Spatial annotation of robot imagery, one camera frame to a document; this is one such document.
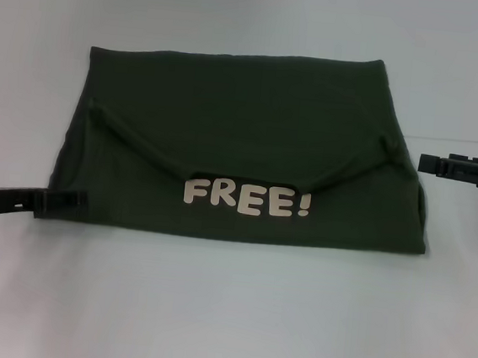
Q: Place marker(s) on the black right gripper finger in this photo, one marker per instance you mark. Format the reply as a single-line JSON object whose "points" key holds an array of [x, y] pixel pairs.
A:
{"points": [[439, 165]]}

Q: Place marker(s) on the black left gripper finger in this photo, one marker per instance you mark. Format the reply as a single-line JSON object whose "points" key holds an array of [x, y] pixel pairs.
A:
{"points": [[61, 202]]}

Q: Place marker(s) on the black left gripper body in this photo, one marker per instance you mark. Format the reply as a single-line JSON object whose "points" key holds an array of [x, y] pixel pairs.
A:
{"points": [[4, 203]]}

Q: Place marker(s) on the dark green shirt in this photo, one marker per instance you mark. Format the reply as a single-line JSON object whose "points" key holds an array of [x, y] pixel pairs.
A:
{"points": [[246, 146]]}

